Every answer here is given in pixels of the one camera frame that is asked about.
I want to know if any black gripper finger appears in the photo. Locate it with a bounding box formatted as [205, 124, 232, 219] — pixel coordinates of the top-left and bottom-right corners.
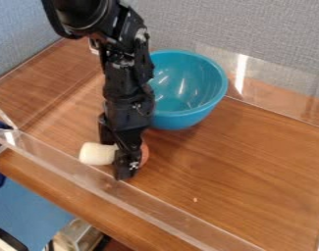
[113, 128, 144, 180]
[98, 114, 115, 145]

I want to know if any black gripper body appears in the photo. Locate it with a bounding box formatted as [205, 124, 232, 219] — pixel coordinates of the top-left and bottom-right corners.
[101, 83, 156, 131]

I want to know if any white brown toy mushroom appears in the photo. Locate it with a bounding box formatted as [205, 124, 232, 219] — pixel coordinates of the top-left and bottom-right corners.
[78, 142, 119, 166]

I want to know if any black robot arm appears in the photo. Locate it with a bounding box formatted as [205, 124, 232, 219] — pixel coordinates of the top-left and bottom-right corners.
[40, 0, 156, 179]

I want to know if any blue bowl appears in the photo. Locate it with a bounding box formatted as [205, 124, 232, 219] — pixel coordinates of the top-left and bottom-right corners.
[150, 49, 228, 130]

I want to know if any clear acrylic front barrier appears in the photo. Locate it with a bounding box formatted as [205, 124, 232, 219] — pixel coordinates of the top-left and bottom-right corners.
[0, 130, 264, 251]

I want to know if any clear acrylic barrier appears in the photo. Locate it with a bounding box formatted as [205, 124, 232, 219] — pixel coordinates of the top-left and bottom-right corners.
[0, 130, 264, 251]
[196, 42, 319, 126]

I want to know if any grey metal object below table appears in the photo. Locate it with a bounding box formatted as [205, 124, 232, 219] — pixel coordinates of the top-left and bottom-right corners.
[43, 219, 102, 251]

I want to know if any clear acrylic back barrier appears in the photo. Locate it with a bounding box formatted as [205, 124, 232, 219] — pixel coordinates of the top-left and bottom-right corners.
[196, 42, 319, 126]

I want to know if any black object bottom left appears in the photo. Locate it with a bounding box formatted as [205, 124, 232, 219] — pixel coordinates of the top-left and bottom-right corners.
[0, 228, 30, 251]

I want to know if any clear acrylic left bracket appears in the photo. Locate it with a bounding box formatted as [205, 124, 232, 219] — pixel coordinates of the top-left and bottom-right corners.
[0, 109, 18, 153]

